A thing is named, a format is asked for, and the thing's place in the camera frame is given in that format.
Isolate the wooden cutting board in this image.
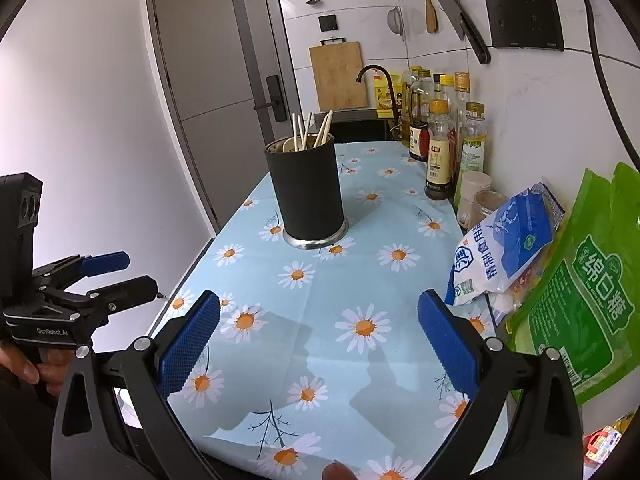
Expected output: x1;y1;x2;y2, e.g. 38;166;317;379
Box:
308;35;369;112

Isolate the grey door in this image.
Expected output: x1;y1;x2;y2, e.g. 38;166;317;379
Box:
146;0;301;233

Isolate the blue daisy tablecloth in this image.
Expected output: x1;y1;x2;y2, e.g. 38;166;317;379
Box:
150;141;511;480

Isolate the black power cable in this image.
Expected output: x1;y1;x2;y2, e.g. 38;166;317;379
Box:
560;0;640;171

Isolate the clear spice jar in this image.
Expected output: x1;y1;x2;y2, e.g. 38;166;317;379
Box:
472;189;510;221

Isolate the black door lock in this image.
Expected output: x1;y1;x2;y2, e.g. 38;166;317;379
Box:
252;75;283;122

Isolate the set of wooden chopsticks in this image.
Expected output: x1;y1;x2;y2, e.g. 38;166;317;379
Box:
291;110;334;151

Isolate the person's right hand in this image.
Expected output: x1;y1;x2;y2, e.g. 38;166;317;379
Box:
322;462;357;480

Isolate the black sink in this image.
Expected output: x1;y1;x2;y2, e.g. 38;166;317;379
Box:
327;110;416;145

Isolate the green sugar bag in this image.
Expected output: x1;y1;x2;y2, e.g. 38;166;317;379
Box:
505;162;640;406

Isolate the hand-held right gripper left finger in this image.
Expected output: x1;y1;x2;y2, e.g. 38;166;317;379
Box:
52;290;222;480

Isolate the yellow dish soap bottle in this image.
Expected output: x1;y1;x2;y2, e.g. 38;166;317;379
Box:
374;72;402;119

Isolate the red white snack packet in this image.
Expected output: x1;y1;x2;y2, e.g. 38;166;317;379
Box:
585;425;626;463

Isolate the black faucet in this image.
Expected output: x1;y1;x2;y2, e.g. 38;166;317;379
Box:
356;65;403;128

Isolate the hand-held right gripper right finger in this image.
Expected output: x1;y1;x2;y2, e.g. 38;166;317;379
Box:
417;290;586;480

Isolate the black wall socket panel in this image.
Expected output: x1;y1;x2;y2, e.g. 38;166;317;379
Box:
485;0;566;52

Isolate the row of condiment bottles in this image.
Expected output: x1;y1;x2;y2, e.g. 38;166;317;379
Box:
400;65;490;201

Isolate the black utensil holder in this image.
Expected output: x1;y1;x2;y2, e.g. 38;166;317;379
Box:
264;135;348;251

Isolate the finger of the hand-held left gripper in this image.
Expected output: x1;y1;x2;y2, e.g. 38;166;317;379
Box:
45;275;160;319
32;251;131;286

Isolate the person's left hand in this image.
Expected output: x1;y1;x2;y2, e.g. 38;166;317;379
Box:
0;342;76;396

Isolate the steel cleaver black handle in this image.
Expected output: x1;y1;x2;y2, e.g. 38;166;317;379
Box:
434;0;492;65

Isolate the white blue salt bag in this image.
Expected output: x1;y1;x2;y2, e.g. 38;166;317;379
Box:
444;182;568;307

